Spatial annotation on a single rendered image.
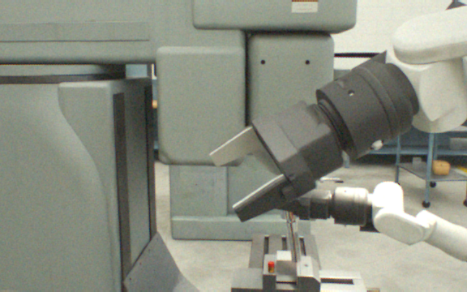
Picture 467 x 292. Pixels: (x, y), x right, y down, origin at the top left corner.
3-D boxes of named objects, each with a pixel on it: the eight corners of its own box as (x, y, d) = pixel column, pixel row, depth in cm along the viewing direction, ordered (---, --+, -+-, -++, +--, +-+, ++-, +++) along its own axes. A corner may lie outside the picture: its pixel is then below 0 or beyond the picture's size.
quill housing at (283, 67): (323, 161, 124) (328, 34, 118) (332, 182, 104) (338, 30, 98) (250, 160, 125) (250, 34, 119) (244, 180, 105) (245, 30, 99)
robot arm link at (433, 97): (400, 168, 53) (489, 119, 53) (379, 92, 47) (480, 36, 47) (351, 121, 62) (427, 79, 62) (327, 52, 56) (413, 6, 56)
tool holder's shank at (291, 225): (299, 216, 115) (305, 261, 116) (293, 214, 118) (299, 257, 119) (286, 220, 114) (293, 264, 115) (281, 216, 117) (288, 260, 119)
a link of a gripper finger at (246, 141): (218, 170, 58) (263, 146, 58) (207, 152, 56) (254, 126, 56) (215, 164, 59) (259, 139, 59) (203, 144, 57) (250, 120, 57)
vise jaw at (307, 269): (317, 269, 133) (317, 256, 132) (320, 290, 121) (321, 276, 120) (295, 268, 133) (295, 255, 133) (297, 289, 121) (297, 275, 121)
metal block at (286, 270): (295, 272, 130) (296, 251, 129) (296, 281, 124) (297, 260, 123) (276, 271, 131) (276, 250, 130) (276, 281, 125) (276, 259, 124)
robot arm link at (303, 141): (309, 223, 51) (409, 169, 51) (278, 159, 45) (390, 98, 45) (269, 161, 61) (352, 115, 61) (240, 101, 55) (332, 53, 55)
